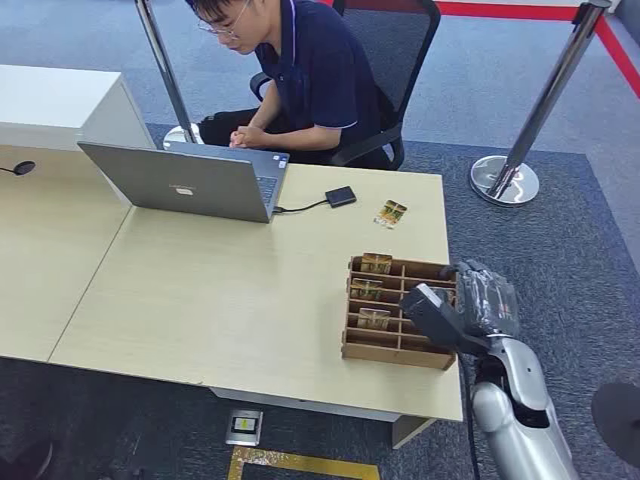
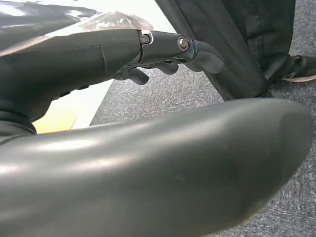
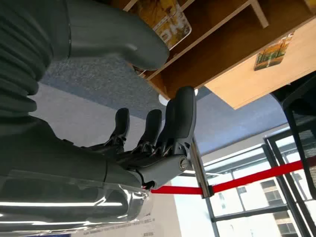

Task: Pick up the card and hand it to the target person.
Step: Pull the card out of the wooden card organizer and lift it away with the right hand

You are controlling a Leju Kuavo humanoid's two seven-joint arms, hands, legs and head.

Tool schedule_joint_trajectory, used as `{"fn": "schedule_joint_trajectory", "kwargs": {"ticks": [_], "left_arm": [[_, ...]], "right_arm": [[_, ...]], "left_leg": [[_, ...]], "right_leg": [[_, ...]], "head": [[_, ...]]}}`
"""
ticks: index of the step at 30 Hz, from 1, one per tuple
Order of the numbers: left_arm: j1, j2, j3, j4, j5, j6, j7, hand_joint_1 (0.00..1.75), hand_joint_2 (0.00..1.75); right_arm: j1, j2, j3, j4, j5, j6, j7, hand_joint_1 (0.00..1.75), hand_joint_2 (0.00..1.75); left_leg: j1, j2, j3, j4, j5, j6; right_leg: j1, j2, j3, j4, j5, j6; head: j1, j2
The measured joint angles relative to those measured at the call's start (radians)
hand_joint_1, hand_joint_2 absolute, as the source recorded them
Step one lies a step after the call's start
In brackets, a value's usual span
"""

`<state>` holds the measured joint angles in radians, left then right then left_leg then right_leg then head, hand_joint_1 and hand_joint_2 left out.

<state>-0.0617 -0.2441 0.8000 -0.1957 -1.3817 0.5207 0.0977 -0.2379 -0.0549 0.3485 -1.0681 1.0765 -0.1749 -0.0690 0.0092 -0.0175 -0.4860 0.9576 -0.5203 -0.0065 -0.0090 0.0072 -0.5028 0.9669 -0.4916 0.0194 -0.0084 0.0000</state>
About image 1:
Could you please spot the dark rounded object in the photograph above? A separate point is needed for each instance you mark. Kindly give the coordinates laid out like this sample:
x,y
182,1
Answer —
x,y
27,462

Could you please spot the person's left forearm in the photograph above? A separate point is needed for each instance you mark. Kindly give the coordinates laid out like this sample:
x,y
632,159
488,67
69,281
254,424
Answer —
x,y
305,139

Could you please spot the black round disc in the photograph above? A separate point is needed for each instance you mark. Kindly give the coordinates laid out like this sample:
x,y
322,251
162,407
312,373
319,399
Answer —
x,y
620,420

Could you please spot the black card reader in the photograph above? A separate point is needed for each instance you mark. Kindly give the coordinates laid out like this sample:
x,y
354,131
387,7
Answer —
x,y
340,196

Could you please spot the black oval desk puck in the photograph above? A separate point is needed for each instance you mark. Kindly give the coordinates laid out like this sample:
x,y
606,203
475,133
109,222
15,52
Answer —
x,y
23,167

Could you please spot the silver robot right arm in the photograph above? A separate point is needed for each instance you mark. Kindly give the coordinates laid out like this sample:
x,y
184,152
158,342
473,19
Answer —
x,y
515,411

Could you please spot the white cabinet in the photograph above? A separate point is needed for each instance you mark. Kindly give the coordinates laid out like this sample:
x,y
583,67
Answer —
x,y
55,99

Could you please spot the person's left hand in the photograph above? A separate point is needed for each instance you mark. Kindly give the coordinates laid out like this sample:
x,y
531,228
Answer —
x,y
256,139

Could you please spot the person's right forearm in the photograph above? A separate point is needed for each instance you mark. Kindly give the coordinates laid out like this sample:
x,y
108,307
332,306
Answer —
x,y
266,109

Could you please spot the black mesh office chair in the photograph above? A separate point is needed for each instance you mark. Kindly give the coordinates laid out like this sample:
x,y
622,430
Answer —
x,y
395,40

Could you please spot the white desk frame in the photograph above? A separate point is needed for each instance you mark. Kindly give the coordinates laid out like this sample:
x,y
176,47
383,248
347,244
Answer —
x,y
410,430

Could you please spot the red barrier belt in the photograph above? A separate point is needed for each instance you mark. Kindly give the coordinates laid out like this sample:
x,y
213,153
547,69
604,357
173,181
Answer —
x,y
500,11
620,56

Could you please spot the chrome stanchion post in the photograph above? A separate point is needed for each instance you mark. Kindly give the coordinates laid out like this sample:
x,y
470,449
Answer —
x,y
550,93
164,66

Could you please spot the grey laptop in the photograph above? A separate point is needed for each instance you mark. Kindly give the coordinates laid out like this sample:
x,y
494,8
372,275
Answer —
x,y
180,185

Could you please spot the person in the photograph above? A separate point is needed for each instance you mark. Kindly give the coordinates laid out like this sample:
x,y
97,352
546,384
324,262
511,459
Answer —
x,y
320,66

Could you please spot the metal floor outlet box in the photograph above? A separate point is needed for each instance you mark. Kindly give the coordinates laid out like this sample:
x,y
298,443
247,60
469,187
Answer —
x,y
244,427

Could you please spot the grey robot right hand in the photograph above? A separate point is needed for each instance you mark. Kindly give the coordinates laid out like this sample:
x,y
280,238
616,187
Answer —
x,y
480,305

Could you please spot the wooden slotted card holder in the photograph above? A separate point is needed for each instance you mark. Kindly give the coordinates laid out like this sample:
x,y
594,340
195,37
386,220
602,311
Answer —
x,y
395,348

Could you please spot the person's right hand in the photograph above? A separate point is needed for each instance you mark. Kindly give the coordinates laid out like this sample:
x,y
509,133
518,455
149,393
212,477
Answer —
x,y
238,138

